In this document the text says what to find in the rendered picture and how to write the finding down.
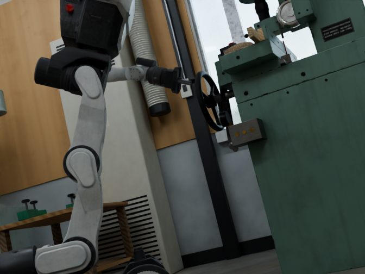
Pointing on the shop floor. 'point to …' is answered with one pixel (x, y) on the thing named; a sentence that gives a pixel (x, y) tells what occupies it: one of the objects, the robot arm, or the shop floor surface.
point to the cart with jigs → (30, 216)
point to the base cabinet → (314, 170)
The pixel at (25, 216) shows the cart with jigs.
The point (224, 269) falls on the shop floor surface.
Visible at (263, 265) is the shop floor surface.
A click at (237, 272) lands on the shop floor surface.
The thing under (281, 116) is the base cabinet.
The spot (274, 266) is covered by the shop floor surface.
